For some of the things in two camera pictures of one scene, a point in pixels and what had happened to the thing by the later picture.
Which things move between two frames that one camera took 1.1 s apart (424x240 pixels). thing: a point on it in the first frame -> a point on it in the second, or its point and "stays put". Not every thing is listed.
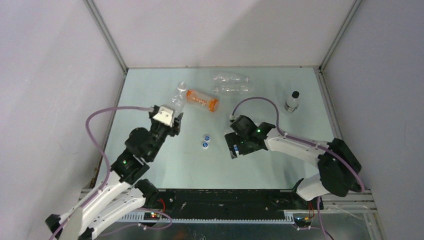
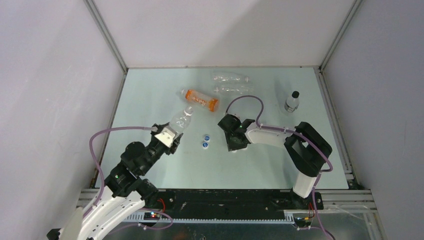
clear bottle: (177, 98) -> (181, 122)
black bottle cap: (295, 94) stays put
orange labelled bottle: (212, 104) stays put
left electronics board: (151, 216) stays put
